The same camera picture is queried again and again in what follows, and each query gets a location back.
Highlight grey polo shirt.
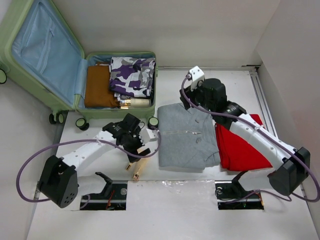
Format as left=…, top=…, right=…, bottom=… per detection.
left=157, top=103, right=221, bottom=171

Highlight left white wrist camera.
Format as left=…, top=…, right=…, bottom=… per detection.
left=139, top=128, right=158, bottom=145

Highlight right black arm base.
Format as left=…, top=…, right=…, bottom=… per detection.
left=214, top=171, right=264, bottom=210

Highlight red folded garment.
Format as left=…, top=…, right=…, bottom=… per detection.
left=215, top=123, right=272, bottom=172

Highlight green suitcase blue lining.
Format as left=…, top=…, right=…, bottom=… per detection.
left=0, top=0, right=157, bottom=131

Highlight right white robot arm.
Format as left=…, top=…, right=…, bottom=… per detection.
left=180, top=74, right=310, bottom=197

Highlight clear glass perfume bottle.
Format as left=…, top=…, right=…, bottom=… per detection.
left=117, top=98, right=132, bottom=109

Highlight purple cable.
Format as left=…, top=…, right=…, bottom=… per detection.
left=181, top=74, right=320, bottom=203
left=15, top=126, right=162, bottom=210

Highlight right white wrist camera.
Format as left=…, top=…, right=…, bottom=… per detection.
left=186, top=66, right=205, bottom=92

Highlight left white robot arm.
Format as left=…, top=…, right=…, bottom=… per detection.
left=39, top=113, right=158, bottom=209

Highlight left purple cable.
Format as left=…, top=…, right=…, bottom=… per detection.
left=15, top=126, right=162, bottom=210

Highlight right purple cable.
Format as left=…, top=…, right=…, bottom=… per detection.
left=181, top=74, right=320, bottom=203

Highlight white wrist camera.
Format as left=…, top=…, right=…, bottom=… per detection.
left=186, top=66, right=205, bottom=92
left=139, top=128, right=158, bottom=145

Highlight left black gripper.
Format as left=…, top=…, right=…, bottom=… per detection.
left=122, top=126, right=150, bottom=162

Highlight wide beige cosmetic tube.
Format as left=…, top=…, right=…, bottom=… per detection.
left=132, top=158, right=148, bottom=181

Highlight gold cap lotion bottle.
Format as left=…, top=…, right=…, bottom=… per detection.
left=129, top=98, right=151, bottom=109

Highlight brown garment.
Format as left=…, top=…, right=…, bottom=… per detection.
left=84, top=62, right=120, bottom=108

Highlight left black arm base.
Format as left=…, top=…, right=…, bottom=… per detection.
left=78, top=172, right=128, bottom=211

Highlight purple camouflage garment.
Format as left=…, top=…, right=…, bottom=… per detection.
left=109, top=56, right=156, bottom=98

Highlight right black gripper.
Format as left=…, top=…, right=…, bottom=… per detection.
left=179, top=80, right=215, bottom=114

